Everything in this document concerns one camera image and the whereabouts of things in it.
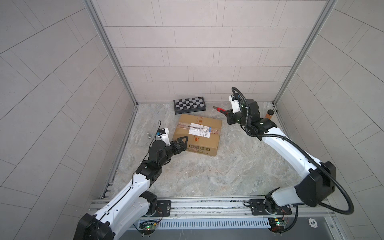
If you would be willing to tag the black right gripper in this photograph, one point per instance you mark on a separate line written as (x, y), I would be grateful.
(229, 118)

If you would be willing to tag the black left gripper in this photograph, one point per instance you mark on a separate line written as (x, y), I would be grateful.
(181, 149)

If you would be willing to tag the brown cardboard express box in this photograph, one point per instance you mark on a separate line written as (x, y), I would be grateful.
(203, 134)

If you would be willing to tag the red utility knife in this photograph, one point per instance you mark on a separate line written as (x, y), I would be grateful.
(220, 110)

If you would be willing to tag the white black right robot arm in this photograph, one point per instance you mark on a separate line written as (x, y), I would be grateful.
(315, 185)

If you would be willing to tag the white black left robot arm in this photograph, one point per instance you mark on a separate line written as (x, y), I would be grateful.
(135, 200)

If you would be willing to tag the brown spice jar black lid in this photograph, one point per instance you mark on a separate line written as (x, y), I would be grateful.
(269, 114)

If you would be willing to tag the black white chessboard case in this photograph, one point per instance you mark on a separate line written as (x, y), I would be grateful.
(189, 105)

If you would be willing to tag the left green circuit board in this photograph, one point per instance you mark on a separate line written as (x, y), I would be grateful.
(148, 225)

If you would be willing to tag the green circuit board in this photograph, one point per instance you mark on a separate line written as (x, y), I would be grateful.
(148, 225)
(277, 224)

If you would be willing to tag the right green circuit board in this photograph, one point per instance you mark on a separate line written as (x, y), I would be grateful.
(277, 224)

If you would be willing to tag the white round sticker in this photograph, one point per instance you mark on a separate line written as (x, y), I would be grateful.
(313, 223)

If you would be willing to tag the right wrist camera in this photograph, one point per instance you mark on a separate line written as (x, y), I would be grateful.
(235, 104)

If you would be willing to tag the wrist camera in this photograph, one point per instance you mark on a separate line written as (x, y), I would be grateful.
(163, 134)
(235, 104)

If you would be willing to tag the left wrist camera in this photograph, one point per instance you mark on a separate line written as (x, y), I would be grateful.
(163, 134)

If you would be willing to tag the aluminium mounting rail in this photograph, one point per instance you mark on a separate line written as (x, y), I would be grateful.
(216, 207)

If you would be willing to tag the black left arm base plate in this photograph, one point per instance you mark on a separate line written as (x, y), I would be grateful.
(162, 209)

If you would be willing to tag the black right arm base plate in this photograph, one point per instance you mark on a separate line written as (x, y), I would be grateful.
(260, 207)

